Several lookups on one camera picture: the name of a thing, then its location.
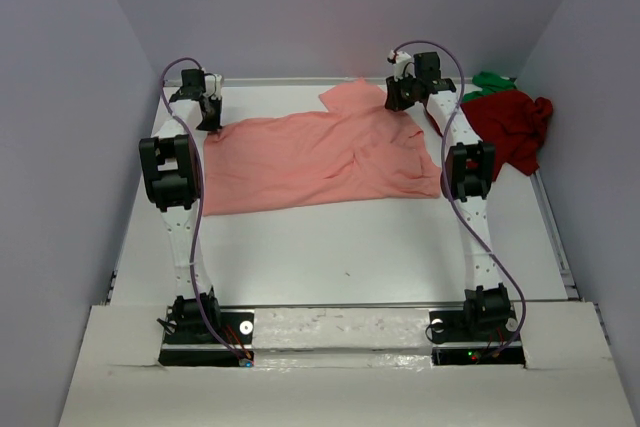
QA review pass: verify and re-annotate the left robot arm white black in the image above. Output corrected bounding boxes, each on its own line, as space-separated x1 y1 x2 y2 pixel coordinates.
139 67 223 346

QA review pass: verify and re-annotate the red t shirt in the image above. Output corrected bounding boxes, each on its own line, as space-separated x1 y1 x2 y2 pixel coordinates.
455 90 553 181

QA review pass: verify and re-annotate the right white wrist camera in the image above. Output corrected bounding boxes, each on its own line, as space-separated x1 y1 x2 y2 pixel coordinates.
387 50 413 81

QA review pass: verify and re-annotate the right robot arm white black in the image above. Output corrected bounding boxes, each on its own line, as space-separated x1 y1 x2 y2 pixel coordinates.
385 50 518 347

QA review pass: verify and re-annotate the green t shirt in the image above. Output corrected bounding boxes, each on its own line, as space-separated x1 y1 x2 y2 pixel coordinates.
462 71 517 103

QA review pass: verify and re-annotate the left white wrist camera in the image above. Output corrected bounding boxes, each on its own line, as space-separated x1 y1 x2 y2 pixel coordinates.
204 73 224 100

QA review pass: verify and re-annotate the pink t shirt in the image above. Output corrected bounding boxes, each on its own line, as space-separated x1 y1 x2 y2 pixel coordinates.
203 80 441 216

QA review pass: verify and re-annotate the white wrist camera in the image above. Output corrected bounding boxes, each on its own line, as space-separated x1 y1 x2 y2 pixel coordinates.
204 73 224 100
387 50 413 81

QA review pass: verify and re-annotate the aluminium rail front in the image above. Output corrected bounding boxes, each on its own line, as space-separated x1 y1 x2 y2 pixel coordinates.
221 301 463 310

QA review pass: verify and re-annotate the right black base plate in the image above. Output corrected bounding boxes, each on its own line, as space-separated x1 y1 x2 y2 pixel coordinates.
425 309 526 367

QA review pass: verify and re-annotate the aluminium rail back edge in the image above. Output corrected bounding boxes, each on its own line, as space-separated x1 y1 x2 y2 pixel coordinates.
163 77 462 87

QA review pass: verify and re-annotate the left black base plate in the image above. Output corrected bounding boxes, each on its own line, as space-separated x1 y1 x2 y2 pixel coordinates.
157 309 255 368

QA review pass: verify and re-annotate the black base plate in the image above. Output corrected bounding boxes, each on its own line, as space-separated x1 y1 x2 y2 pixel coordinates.
425 309 526 367
157 309 255 368

